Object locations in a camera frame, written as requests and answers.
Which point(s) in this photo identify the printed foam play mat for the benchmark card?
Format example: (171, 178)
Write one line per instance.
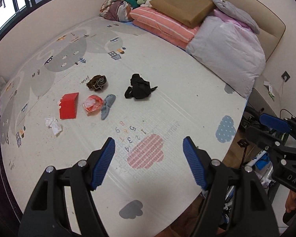
(149, 183)

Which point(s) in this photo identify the white bagged duvet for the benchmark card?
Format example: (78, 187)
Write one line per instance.
(230, 49)

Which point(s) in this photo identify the black crumpled garment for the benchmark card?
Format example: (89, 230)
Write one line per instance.
(139, 88)

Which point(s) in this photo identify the beige upholstered headboard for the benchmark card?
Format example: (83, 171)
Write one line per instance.
(271, 26)

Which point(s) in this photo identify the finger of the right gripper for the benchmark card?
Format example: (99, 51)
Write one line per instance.
(281, 125)
(263, 140)

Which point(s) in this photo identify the beige bedside cabinet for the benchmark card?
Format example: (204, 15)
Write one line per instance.
(261, 99)

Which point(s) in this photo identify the wall power socket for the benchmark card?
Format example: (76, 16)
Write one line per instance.
(285, 76)

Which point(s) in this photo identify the crumpled white tissue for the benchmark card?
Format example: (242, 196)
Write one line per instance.
(54, 125)

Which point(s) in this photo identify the striped folded blanket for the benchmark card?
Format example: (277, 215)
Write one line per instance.
(116, 10)

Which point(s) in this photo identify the person right hand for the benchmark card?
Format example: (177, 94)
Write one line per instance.
(290, 202)

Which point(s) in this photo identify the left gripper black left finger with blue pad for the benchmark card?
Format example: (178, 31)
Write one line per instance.
(46, 212)

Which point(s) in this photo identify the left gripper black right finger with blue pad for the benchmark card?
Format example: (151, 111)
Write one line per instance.
(251, 211)

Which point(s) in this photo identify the orange white plastic bag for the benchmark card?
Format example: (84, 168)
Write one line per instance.
(92, 104)

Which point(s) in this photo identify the blue water bottle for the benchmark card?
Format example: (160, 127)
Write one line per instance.
(263, 161)

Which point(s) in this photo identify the paper tag on cabinet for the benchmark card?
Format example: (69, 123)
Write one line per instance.
(269, 89)

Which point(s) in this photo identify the brown crumpled fabric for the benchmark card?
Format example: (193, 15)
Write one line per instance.
(97, 83)

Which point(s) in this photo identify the pink striped folded quilt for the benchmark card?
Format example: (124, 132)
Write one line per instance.
(163, 26)

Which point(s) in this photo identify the grey padded jacket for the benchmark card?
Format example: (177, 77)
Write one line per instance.
(232, 11)

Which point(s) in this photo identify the blue grey knotted cloth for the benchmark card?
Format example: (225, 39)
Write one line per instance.
(108, 102)

